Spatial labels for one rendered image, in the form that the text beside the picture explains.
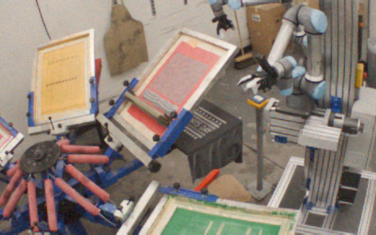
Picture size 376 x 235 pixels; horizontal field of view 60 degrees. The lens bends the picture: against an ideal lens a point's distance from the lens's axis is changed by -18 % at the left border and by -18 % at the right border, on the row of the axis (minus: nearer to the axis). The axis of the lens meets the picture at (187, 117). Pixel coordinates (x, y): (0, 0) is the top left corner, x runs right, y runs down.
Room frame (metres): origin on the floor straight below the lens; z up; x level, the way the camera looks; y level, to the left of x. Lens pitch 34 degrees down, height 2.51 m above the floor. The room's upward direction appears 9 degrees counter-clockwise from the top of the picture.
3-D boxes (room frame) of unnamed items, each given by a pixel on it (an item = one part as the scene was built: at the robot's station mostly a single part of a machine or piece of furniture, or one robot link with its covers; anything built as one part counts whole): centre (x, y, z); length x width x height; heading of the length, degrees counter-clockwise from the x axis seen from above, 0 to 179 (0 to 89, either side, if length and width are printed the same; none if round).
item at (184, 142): (2.23, -0.05, 0.95); 0.48 x 0.44 x 0.01; 122
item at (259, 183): (2.39, -0.54, 0.48); 0.22 x 0.22 x 0.96; 32
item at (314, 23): (1.72, -0.73, 1.63); 0.15 x 0.12 x 0.55; 32
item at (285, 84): (1.59, -0.50, 1.56); 0.11 x 0.08 x 0.11; 32
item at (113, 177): (1.97, 0.37, 0.89); 1.24 x 0.06 x 0.06; 122
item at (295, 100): (1.83, -0.66, 1.31); 0.15 x 0.15 x 0.10
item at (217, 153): (2.07, -0.14, 0.79); 0.46 x 0.09 x 0.33; 122
